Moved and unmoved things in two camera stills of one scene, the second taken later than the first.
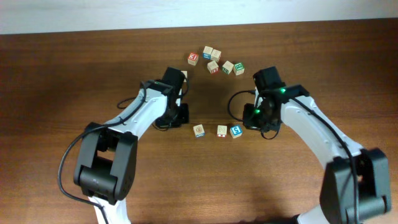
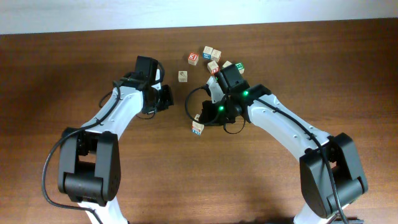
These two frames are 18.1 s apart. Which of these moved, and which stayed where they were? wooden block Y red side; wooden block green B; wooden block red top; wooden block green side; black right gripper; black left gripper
Moved: black left gripper; black right gripper
Stayed: wooden block red top; wooden block Y red side; wooden block green B; wooden block green side
